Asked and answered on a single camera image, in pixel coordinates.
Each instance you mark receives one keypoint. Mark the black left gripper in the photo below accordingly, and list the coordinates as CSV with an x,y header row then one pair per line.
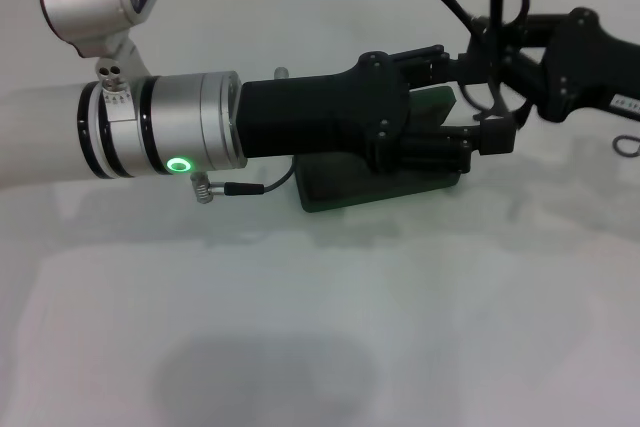
x,y
320,117

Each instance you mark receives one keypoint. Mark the black glasses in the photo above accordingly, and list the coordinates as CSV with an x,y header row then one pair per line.
x,y
497,7

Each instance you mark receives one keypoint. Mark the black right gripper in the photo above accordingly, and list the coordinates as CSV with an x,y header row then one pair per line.
x,y
585,67

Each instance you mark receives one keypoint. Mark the green glasses case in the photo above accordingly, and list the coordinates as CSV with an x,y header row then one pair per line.
x,y
350,187

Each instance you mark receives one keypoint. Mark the silver connector stub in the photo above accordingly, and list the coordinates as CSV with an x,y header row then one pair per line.
x,y
281,72

